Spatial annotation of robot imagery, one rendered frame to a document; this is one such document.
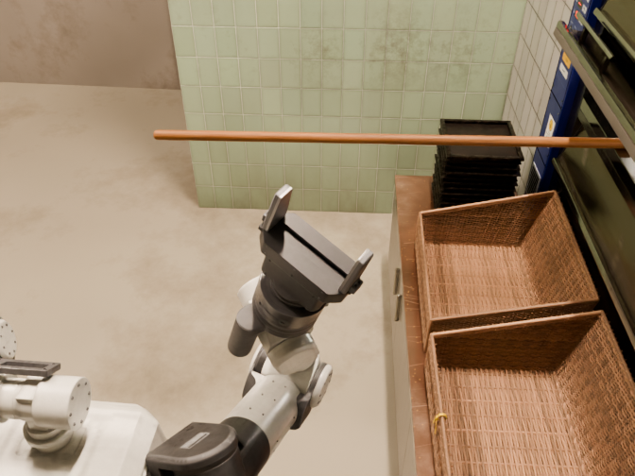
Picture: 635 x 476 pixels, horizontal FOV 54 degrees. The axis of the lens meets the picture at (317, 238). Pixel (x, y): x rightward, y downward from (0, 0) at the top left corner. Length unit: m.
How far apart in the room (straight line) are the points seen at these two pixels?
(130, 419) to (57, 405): 0.13
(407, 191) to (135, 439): 1.98
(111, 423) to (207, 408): 1.69
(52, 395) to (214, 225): 2.67
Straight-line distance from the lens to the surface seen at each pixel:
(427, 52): 3.05
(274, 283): 0.72
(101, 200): 3.80
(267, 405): 0.98
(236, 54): 3.09
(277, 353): 0.82
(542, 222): 2.35
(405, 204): 2.60
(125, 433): 0.92
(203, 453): 0.84
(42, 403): 0.85
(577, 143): 1.92
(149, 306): 3.05
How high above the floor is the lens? 2.10
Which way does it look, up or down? 39 degrees down
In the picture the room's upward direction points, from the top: straight up
